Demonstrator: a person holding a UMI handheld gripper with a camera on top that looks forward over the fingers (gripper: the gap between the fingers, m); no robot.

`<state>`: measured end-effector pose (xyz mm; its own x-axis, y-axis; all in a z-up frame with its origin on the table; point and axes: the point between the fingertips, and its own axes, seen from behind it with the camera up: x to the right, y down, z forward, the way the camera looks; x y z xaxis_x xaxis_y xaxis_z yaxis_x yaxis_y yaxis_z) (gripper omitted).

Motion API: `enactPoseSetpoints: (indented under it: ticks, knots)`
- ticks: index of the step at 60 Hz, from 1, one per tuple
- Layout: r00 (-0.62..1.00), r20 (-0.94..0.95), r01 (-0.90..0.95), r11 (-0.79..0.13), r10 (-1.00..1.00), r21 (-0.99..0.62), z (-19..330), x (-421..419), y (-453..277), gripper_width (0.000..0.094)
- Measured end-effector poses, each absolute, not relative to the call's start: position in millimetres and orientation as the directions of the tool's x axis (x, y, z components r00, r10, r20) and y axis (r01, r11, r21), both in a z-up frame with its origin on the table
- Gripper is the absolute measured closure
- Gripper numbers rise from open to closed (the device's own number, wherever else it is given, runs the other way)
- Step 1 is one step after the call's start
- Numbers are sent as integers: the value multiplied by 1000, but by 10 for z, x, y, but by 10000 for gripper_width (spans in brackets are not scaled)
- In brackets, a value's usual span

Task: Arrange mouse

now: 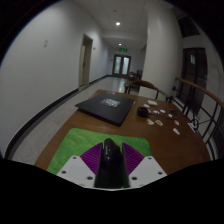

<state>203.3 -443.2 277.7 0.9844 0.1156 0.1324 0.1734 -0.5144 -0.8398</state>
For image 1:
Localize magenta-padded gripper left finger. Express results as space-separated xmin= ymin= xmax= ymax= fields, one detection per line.
xmin=56 ymin=142 xmax=104 ymax=188

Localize green mouse pad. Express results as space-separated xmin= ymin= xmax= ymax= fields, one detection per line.
xmin=46 ymin=127 xmax=153 ymax=176

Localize wooden armchair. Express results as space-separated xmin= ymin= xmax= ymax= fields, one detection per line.
xmin=124 ymin=79 xmax=174 ymax=103

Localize glass double door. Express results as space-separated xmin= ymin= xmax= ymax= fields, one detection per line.
xmin=111 ymin=54 xmax=132 ymax=77

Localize round ceiling lights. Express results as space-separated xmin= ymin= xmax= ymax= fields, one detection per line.
xmin=114 ymin=20 xmax=124 ymax=47

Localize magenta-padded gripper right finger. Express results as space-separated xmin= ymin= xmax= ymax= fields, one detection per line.
xmin=122 ymin=142 xmax=168 ymax=188

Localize wooden chair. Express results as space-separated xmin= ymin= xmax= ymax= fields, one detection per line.
xmin=128 ymin=70 xmax=143 ymax=81

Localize beige side door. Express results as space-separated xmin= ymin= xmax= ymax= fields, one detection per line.
xmin=78 ymin=33 xmax=94 ymax=89

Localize tall dark window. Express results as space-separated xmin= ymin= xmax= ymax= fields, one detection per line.
xmin=182 ymin=47 xmax=209 ymax=116

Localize black railing with wooden handrail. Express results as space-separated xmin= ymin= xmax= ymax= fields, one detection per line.
xmin=172 ymin=76 xmax=224 ymax=152

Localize small dark upper window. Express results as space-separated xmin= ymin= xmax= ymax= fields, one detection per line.
xmin=177 ymin=16 xmax=201 ymax=39

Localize black closed laptop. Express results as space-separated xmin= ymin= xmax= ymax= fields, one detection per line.
xmin=74 ymin=92 xmax=137 ymax=127

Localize small black box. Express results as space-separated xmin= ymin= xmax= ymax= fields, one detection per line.
xmin=136 ymin=106 xmax=150 ymax=119

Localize black computer mouse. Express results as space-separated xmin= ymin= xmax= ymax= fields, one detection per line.
xmin=93 ymin=138 xmax=131 ymax=189

